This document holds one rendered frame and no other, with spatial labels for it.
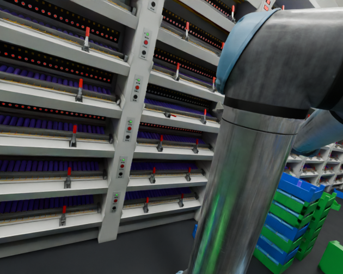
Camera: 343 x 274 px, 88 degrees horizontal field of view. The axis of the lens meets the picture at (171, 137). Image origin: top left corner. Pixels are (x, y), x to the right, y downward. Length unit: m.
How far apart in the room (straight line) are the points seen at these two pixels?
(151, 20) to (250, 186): 0.80
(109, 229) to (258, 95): 1.03
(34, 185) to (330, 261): 1.72
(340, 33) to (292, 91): 0.06
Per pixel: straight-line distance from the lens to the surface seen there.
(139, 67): 0.87
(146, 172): 1.09
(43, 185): 0.97
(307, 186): 1.42
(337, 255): 1.65
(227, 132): 0.28
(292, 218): 1.27
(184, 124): 1.03
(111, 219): 1.10
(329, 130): 0.47
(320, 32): 0.27
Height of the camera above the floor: 0.82
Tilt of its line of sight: 11 degrees down
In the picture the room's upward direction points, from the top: 14 degrees clockwise
